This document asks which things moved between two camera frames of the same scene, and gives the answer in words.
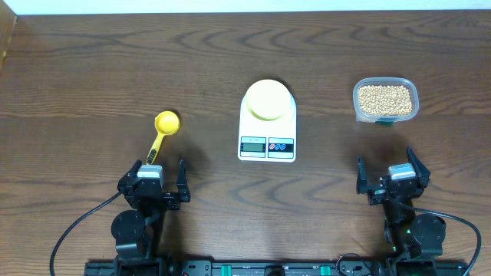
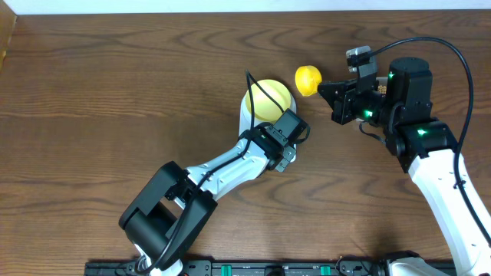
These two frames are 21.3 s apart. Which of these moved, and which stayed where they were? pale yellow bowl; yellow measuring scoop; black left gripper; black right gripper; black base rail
Moved: black left gripper; yellow measuring scoop; black right gripper
Stayed: black base rail; pale yellow bowl
